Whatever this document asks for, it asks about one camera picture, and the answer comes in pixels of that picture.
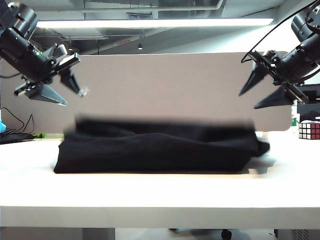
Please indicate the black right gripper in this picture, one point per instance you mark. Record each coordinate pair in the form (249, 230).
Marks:
(273, 65)

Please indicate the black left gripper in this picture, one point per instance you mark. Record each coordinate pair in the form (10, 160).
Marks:
(47, 66)

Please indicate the black polo T-shirt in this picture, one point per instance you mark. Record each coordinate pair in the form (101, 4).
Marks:
(150, 155)

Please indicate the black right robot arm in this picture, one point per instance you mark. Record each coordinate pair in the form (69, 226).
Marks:
(305, 50)

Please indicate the small ceiling spotlight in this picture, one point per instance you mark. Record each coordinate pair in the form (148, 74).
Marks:
(70, 48)
(140, 46)

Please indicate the plastic bottle with green label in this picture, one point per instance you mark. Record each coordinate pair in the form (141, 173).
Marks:
(294, 122)

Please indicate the black mesh office chair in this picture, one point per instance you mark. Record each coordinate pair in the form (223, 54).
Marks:
(310, 113)

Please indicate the bright green strip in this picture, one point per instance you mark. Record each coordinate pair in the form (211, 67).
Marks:
(41, 135)

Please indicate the Rubik's cube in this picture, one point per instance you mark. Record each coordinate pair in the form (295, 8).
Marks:
(309, 130)

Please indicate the folded black cloth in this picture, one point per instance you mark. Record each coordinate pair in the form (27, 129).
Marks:
(15, 138)

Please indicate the light blue cloth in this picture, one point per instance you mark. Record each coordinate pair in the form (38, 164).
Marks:
(2, 127)

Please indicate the beige desk divider panel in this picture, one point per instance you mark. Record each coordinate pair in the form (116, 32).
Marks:
(162, 87)

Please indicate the long ceiling light strip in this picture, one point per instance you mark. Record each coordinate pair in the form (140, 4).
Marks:
(150, 23)

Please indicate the grey computer tower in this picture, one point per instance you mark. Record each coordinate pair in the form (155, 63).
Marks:
(297, 235)

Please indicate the black chair base with caster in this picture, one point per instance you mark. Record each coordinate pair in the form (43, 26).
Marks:
(226, 234)

